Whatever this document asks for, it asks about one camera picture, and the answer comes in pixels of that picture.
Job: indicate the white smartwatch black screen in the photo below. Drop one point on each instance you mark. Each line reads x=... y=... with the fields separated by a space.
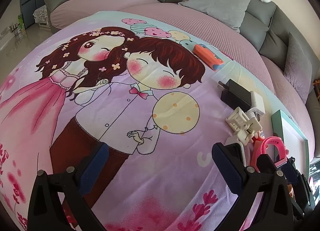
x=236 y=148

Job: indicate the teal shallow box tray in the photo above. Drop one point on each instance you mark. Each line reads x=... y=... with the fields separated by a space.
x=294 y=140

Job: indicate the small orange blue toy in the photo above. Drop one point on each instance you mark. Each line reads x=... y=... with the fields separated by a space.
x=208 y=57

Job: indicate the cream plastic hair clip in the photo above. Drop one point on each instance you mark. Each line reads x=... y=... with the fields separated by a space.
x=244 y=125

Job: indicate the grey lilac pillow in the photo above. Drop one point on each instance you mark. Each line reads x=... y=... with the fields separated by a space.
x=298 y=69

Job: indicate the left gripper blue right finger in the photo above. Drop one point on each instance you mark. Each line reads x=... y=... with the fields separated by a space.
x=232 y=170

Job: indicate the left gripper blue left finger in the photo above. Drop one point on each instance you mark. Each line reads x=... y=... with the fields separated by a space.
x=91 y=167

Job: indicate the large orange blue toy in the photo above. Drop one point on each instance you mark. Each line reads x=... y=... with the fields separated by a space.
x=256 y=153

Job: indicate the black power adapter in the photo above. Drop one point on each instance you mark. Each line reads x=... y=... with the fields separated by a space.
x=234 y=95

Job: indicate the white power adapter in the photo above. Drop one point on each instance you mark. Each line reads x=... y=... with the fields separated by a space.
x=257 y=108

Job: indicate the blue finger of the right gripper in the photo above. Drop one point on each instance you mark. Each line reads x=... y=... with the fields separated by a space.
x=290 y=172
x=265 y=164

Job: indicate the grey sofa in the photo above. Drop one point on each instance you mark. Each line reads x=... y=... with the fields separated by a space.
x=264 y=25

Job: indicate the pink smartwatch black screen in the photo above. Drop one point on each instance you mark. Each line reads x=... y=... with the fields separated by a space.
x=275 y=147

